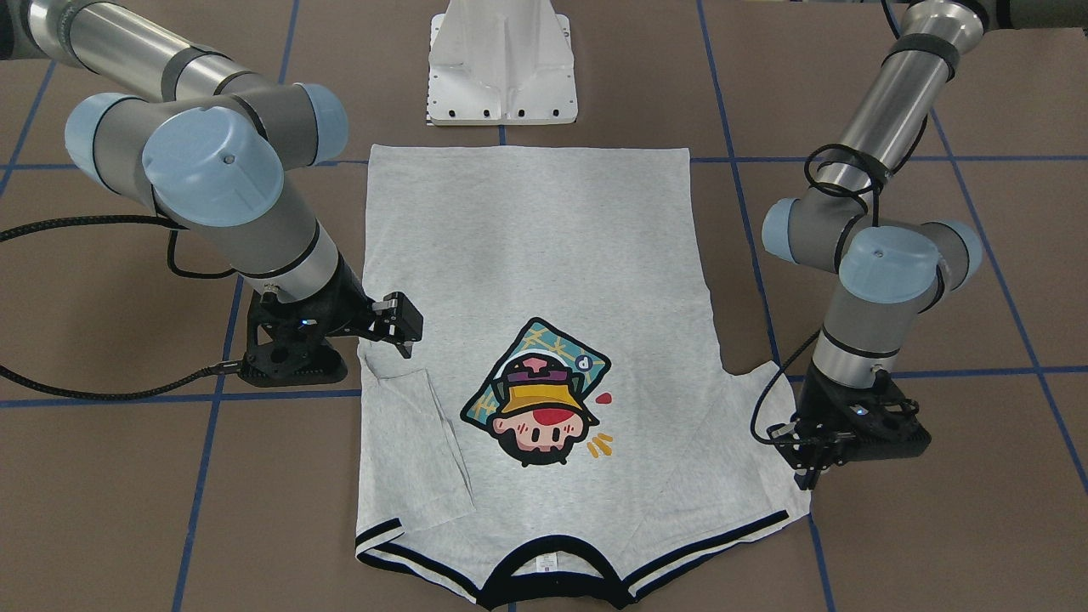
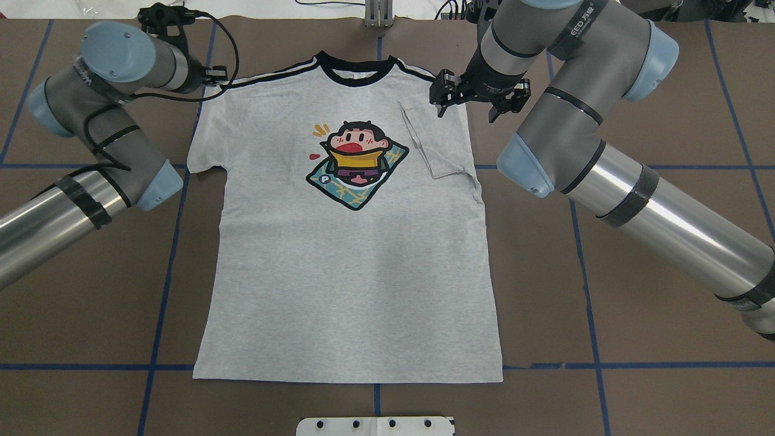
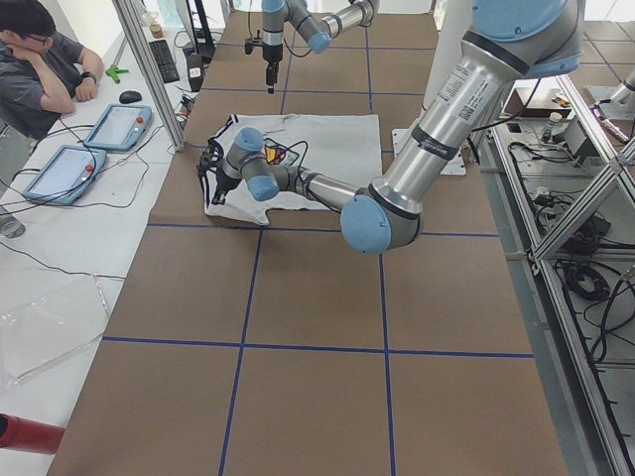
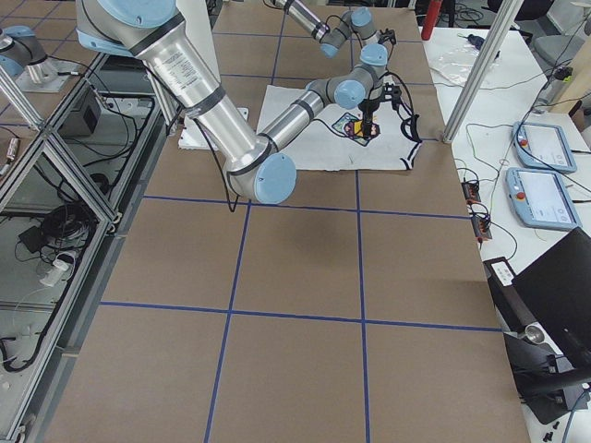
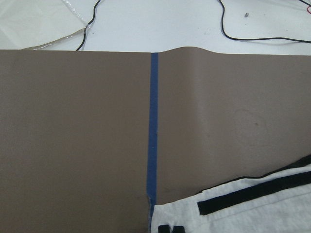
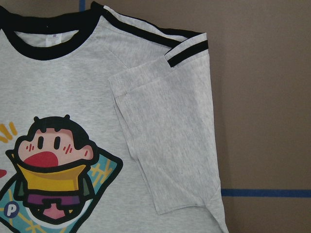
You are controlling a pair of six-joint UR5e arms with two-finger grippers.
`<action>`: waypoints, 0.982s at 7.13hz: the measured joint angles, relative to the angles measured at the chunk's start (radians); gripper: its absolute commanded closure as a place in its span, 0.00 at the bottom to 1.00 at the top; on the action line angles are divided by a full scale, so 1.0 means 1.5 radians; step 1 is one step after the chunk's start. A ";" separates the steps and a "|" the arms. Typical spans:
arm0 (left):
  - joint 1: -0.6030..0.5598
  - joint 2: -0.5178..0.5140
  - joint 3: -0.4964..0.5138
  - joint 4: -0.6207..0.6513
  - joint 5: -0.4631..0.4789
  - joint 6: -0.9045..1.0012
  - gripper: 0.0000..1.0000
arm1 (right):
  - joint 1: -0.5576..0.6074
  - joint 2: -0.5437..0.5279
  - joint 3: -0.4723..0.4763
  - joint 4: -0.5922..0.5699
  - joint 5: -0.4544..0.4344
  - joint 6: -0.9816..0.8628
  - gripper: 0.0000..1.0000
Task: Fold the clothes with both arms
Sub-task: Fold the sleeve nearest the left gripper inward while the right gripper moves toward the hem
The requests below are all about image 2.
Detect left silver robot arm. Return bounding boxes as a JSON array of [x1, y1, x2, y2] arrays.
[[1, 21, 205, 288]]

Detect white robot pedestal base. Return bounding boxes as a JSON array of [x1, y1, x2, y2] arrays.
[[295, 416, 456, 435]]

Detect aluminium frame post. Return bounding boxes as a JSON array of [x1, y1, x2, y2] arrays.
[[364, 0, 395, 28]]

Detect grey cartoon print t-shirt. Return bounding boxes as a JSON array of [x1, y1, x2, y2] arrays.
[[186, 52, 503, 384]]

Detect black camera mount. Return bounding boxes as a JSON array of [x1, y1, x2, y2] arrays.
[[137, 2, 197, 45]]

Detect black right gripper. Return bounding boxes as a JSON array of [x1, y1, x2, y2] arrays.
[[429, 69, 532, 124]]

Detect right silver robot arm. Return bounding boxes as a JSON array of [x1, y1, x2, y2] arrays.
[[429, 1, 774, 342]]

